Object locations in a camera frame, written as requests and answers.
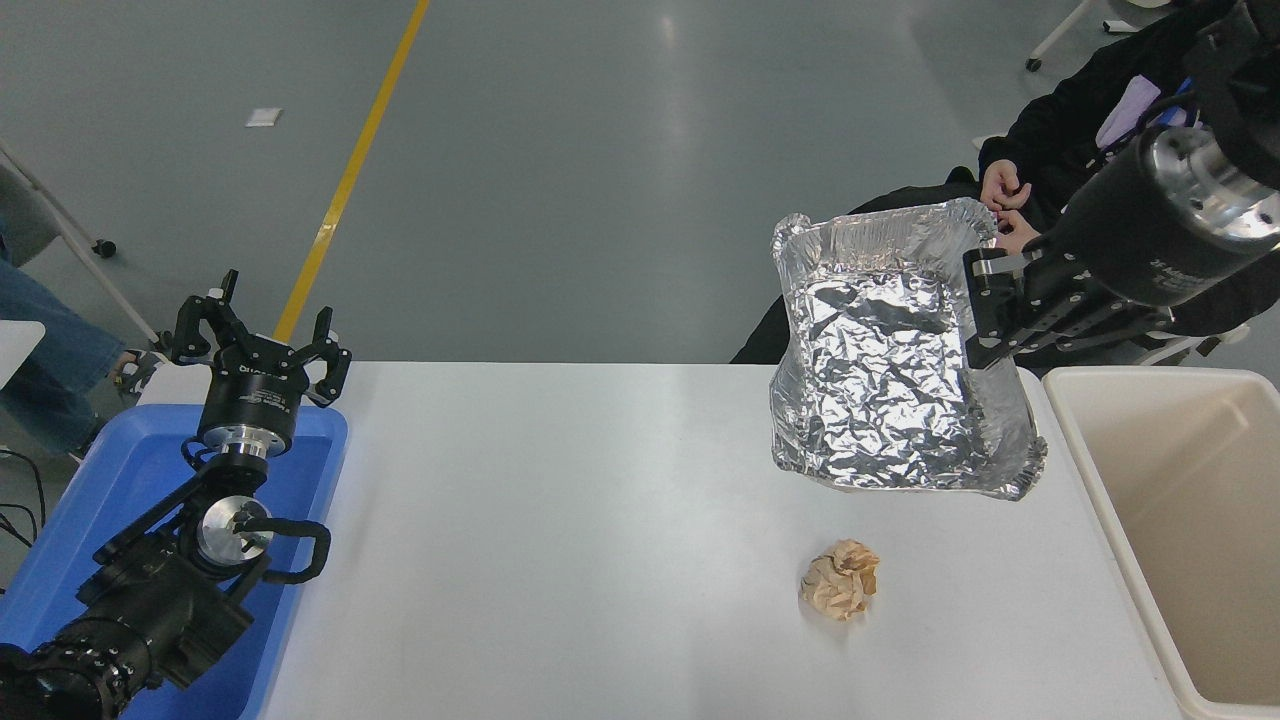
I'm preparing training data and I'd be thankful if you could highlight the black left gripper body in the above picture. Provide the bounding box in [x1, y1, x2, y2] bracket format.
[197, 337, 307, 435]

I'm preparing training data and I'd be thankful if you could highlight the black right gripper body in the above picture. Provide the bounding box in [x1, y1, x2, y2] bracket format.
[1038, 140, 1265, 311]

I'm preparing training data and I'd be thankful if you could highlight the silver foil tray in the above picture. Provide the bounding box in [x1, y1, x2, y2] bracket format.
[768, 197, 1049, 503]

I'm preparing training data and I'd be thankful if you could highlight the seated person's left hand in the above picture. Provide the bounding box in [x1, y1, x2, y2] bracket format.
[994, 210, 1043, 257]

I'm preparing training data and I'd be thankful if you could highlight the seated person's right hand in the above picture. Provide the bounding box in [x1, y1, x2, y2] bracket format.
[981, 159, 1033, 212]

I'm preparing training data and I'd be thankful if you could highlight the blue plastic tray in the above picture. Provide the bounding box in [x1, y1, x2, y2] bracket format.
[0, 403, 349, 720]

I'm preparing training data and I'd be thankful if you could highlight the seated person with badge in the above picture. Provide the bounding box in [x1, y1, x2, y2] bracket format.
[730, 0, 1280, 366]

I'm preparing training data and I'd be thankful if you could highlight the person at table end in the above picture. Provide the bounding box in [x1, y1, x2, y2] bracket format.
[0, 215, 171, 466]

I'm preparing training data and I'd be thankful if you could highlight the white side table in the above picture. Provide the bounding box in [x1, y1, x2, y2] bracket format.
[0, 320, 47, 390]

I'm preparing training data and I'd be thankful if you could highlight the white wheeled chair base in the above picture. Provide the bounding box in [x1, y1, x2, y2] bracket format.
[1024, 0, 1176, 73]

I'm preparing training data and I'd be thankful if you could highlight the large pale plastic bin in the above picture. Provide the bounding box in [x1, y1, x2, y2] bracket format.
[1042, 365, 1280, 720]

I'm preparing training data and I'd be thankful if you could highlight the crumpled tan paper ball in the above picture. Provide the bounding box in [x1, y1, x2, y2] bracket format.
[799, 539, 882, 623]

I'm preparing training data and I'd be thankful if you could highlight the white chair frame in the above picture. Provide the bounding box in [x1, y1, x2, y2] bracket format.
[1135, 322, 1253, 367]

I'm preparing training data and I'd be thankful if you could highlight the white wheeled stand frame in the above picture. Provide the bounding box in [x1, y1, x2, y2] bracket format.
[0, 140, 161, 346]

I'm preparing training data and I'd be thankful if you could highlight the black floor cable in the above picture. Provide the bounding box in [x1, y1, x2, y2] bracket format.
[0, 447, 49, 553]

